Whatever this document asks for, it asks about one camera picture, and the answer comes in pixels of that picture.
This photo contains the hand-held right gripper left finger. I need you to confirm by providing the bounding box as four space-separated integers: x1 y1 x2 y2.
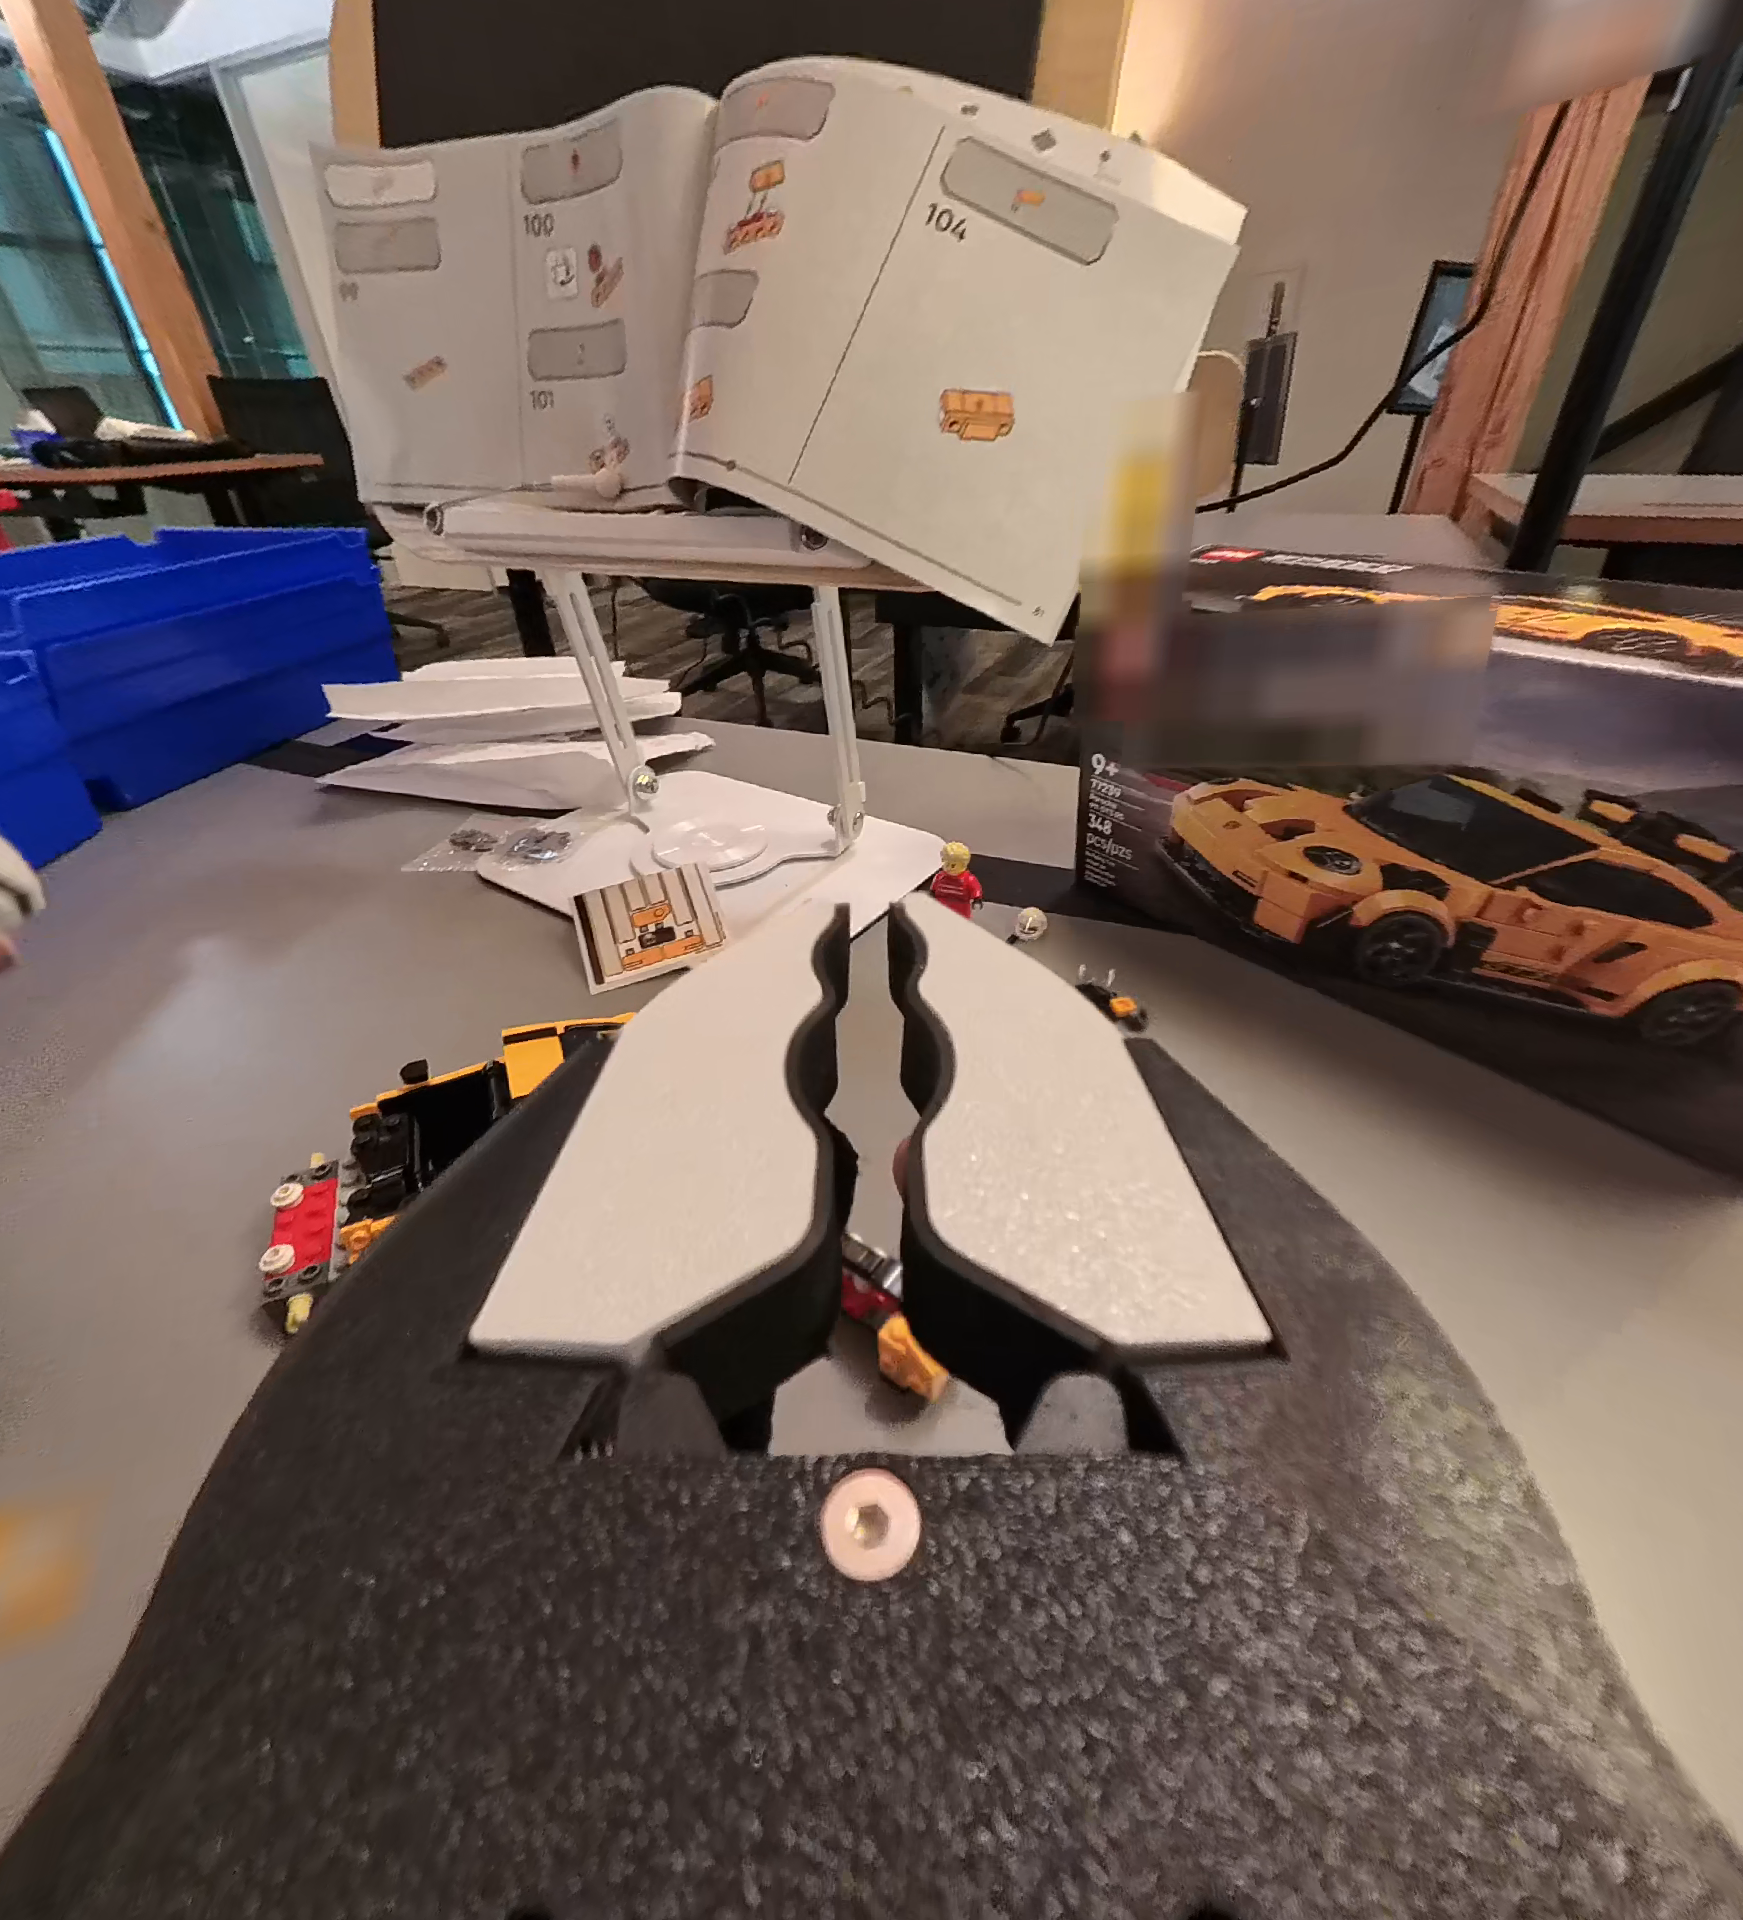
469 901 861 1448

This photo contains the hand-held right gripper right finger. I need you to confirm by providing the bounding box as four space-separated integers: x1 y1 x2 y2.
885 898 1276 1444

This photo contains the white instruction booklet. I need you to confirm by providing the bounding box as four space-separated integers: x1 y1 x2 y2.
307 57 1246 646

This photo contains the black lego set box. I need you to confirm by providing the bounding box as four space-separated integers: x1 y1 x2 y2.
1073 516 1743 1188

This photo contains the sticker sheet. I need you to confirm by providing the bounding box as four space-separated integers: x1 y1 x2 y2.
570 862 730 993

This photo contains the white book stand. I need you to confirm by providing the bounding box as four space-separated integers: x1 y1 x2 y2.
367 487 947 911

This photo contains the clear bag of small parts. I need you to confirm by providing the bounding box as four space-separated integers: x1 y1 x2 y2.
405 822 573 876

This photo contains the white paper bag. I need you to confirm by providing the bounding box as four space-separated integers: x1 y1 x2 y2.
361 698 684 748
316 731 715 811
323 657 678 721

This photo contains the black swivel chair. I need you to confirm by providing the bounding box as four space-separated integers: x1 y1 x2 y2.
676 584 819 700

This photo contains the black office chair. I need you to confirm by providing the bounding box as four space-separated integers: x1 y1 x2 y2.
203 376 363 527

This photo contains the black framed screen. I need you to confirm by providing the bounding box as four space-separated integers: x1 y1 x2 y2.
1387 260 1480 419

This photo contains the pale wooden edge desk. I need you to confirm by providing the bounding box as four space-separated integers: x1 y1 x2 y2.
1463 471 1743 554

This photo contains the rough wooden pillar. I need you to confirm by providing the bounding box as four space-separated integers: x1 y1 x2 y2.
1404 74 1652 519

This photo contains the black hanging cable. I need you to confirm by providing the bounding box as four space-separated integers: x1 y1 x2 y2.
1231 322 1473 513

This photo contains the black wall-mounted device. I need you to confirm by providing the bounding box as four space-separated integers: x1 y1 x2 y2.
1239 277 1300 471

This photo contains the black steel post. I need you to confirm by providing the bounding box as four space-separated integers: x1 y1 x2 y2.
1503 44 1743 575

